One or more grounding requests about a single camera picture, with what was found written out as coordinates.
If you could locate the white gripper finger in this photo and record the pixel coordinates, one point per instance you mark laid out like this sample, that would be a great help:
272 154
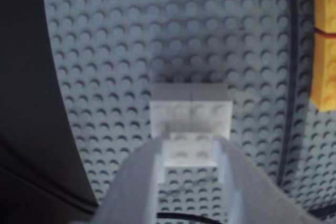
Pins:
257 197
131 187

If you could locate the white lego cube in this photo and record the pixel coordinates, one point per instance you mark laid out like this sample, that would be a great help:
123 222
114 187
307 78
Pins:
191 111

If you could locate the orange lego cube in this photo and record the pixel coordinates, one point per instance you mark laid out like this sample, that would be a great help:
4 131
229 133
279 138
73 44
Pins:
326 1
326 77

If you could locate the grey lego baseplate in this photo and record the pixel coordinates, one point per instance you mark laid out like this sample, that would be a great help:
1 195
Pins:
157 24

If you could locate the dark grey lego wall strip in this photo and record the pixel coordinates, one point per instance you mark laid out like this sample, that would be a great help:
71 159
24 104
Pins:
292 77

